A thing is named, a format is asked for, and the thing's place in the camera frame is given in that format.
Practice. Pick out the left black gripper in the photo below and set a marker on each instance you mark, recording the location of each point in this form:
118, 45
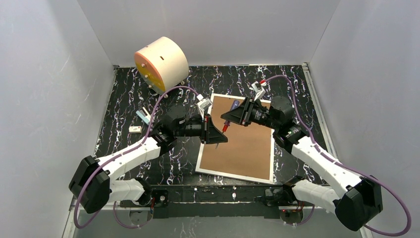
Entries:
206, 129

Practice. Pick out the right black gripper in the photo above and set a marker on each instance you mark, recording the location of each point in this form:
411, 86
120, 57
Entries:
245, 111

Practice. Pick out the white picture frame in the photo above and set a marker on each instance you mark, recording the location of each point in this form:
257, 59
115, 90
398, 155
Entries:
248, 155

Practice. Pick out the blue red screwdriver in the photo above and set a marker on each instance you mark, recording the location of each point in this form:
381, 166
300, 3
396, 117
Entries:
232, 115

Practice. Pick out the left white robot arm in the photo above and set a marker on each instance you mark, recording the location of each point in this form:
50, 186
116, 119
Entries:
97, 182

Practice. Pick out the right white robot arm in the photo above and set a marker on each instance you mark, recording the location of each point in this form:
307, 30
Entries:
353, 198

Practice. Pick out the light blue stapler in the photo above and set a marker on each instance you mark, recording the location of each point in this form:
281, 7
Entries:
144, 115

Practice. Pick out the white staple box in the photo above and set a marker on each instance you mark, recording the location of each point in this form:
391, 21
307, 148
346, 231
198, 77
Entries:
135, 129

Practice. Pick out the cylindrical beige drawer cabinet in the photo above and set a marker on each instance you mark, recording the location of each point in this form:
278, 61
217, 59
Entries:
162, 64

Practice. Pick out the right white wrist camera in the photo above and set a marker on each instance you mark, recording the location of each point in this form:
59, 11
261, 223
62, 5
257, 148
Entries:
258, 88

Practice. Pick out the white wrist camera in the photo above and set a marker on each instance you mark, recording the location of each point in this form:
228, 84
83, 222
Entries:
258, 88
203, 104

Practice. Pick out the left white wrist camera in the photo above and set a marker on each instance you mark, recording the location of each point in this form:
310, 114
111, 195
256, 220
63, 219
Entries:
203, 104

